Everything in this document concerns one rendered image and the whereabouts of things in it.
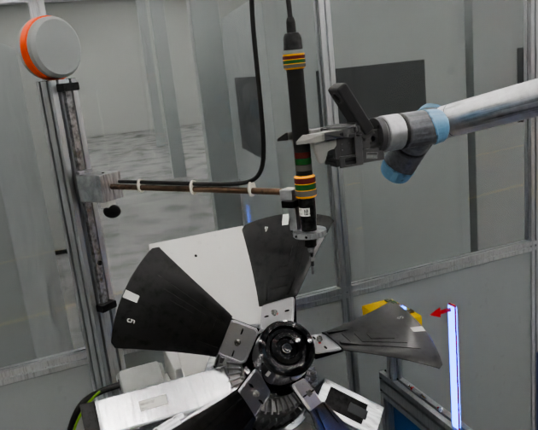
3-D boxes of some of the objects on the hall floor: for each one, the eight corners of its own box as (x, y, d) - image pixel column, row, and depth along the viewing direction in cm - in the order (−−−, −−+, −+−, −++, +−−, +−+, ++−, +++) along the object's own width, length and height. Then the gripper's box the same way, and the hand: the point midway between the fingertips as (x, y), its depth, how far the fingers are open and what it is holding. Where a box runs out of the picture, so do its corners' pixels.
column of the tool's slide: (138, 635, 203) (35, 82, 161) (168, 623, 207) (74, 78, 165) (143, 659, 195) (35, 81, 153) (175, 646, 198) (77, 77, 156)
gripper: (400, 161, 122) (305, 178, 115) (363, 154, 135) (275, 169, 128) (398, 118, 120) (301, 132, 113) (360, 116, 133) (271, 128, 127)
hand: (290, 136), depth 120 cm, fingers open, 8 cm apart
